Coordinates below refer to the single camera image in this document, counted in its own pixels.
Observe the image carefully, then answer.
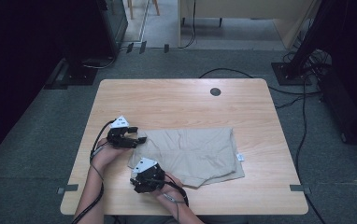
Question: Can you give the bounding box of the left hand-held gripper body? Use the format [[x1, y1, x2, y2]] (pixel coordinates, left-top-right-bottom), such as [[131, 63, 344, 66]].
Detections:
[[106, 114, 137, 149]]

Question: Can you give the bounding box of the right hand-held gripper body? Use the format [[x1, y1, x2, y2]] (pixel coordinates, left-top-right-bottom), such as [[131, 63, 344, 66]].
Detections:
[[131, 156, 167, 194]]

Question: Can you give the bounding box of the beige short-sleeved shirt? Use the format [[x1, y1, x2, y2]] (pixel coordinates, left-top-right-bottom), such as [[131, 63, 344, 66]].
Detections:
[[126, 126, 247, 189]]

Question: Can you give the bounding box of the person's left hand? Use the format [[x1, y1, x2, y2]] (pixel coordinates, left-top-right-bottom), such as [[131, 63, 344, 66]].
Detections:
[[90, 137, 132, 173]]

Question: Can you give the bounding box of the person's right hand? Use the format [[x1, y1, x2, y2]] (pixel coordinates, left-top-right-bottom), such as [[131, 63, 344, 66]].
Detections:
[[150, 171, 189, 205]]

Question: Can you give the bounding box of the grey tape strip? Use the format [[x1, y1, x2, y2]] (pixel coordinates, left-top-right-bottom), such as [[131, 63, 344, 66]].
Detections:
[[289, 184, 312, 196], [57, 183, 79, 196]]

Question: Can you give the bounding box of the black square stand base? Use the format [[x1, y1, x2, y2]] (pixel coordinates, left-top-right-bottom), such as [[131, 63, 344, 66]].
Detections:
[[271, 61, 312, 87], [59, 58, 99, 87]]

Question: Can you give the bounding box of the dark glass cabinet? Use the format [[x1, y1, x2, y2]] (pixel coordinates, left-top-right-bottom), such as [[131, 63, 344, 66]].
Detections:
[[94, 0, 130, 59]]

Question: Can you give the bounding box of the dark curtain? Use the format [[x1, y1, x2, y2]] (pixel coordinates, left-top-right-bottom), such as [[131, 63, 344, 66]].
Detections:
[[0, 0, 106, 166]]

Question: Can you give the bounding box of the wooden chair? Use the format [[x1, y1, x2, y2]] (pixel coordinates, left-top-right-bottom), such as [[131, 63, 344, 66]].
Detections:
[[126, 0, 162, 21]]

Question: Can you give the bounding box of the beige wooden cabinet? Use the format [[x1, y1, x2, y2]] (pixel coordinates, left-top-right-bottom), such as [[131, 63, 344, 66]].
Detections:
[[178, 0, 321, 50]]

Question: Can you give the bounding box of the right hand-held gripper cable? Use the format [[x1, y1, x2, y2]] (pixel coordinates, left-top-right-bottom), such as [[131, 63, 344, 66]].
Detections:
[[162, 174, 190, 224]]

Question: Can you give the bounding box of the black curved floor cable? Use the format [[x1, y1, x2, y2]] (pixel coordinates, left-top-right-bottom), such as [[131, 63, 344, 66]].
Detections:
[[198, 67, 321, 96]]

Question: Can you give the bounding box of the black hanging cable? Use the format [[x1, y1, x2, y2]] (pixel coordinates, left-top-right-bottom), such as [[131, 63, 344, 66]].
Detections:
[[179, 0, 197, 49]]

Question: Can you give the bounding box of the long black floor cable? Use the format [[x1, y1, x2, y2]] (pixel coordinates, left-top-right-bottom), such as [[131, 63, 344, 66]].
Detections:
[[293, 74, 328, 224]]

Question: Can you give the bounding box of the bundle of black cables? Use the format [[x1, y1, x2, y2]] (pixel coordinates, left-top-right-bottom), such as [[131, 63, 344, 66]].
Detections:
[[281, 48, 334, 82]]

